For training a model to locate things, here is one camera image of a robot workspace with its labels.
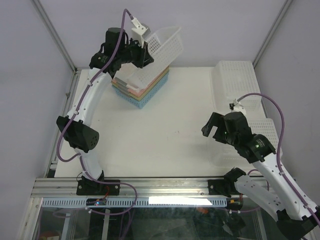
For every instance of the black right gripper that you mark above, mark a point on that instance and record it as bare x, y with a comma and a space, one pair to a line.
217, 120

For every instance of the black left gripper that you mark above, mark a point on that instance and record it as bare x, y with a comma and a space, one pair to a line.
145, 57

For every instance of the white perforated basket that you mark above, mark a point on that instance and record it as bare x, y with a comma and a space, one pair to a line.
253, 147
230, 80
165, 45

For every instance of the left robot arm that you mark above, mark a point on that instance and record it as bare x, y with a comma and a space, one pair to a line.
75, 127

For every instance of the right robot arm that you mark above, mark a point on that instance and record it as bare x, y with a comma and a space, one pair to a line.
293, 211

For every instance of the blue basket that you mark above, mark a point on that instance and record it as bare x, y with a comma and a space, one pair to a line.
145, 99

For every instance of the pink basket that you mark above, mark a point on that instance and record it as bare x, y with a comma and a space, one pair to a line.
140, 88

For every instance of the yellow-green basket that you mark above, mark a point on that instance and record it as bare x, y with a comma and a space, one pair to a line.
143, 94

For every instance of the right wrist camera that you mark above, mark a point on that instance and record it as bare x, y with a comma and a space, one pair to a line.
236, 106

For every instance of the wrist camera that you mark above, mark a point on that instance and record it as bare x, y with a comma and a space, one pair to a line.
236, 106
140, 28

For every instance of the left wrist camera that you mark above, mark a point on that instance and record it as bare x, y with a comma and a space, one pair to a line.
140, 28

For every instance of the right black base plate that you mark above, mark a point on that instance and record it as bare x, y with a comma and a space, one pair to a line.
217, 187

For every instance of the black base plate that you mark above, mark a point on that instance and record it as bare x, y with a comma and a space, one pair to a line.
88, 187
217, 187

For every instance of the left aluminium frame post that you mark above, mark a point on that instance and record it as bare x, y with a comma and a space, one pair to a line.
39, 8

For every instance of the aluminium frame post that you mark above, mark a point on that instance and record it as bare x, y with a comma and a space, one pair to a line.
272, 31
39, 8

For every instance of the right aluminium frame post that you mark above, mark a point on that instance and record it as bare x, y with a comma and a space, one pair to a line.
272, 31

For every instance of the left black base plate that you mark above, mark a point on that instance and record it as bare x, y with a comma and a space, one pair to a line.
88, 187

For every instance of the aluminium mounting rail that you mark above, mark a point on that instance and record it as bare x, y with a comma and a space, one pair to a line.
62, 187

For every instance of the grey slotted cable duct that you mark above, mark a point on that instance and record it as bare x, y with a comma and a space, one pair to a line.
140, 202

